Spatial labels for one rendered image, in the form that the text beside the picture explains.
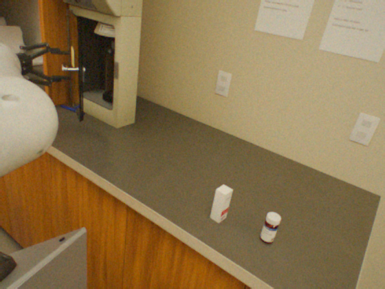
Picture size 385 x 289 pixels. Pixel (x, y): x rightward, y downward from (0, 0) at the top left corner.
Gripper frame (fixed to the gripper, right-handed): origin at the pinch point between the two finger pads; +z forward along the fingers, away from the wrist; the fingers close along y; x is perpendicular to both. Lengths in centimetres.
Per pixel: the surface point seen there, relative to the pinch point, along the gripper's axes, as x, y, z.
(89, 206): -33, -46, 4
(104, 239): -41, -57, 8
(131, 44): -3.5, 10.6, 25.6
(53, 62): 23.4, -5.3, -2.4
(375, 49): -59, 25, 97
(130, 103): -3.0, -15.3, 26.7
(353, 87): -57, 10, 96
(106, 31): 4.3, 13.3, 17.0
